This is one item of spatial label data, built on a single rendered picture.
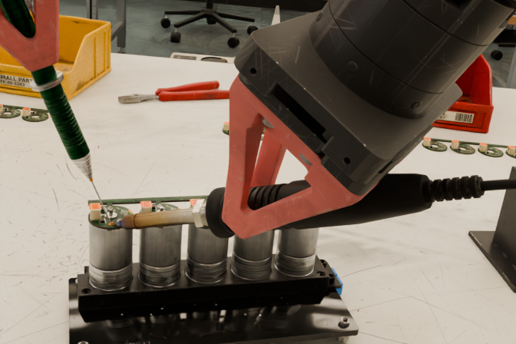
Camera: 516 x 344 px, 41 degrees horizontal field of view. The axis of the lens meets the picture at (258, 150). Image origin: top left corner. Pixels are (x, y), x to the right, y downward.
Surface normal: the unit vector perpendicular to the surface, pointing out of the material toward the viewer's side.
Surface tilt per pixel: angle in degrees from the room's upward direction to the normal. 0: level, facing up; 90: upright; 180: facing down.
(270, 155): 87
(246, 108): 108
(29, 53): 99
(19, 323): 0
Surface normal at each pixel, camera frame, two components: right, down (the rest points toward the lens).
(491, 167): 0.09, -0.91
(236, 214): -0.58, 0.41
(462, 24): 0.11, 0.69
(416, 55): -0.12, 0.58
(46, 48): 0.36, 0.55
